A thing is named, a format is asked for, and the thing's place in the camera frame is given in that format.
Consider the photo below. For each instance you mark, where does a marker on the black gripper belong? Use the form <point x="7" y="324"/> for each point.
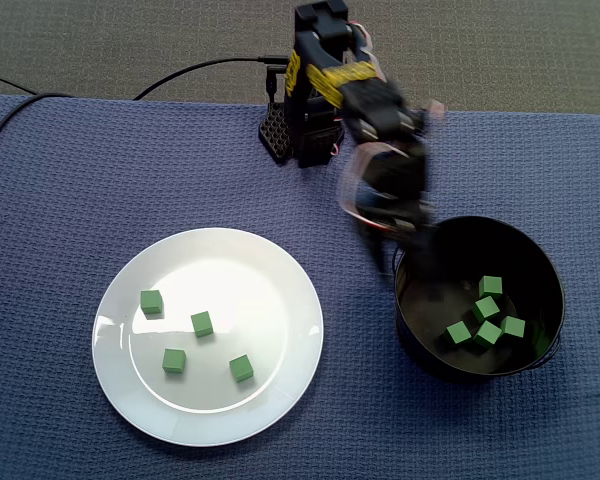
<point x="411" y="231"/>

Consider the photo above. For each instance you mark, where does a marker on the small green cube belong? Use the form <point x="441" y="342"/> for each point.
<point x="488" y="333"/>
<point x="486" y="307"/>
<point x="202" y="324"/>
<point x="513" y="326"/>
<point x="241" y="369"/>
<point x="151" y="302"/>
<point x="490" y="286"/>
<point x="174" y="361"/>
<point x="458" y="332"/>

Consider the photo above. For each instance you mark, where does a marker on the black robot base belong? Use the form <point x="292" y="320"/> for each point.
<point x="275" y="135"/>

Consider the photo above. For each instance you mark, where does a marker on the white round plate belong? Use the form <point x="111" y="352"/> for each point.
<point x="205" y="415"/>

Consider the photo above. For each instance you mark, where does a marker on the black metal bucket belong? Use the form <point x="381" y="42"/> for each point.
<point x="480" y="360"/>

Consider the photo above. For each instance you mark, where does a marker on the blue textured table mat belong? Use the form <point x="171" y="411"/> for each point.
<point x="80" y="200"/>

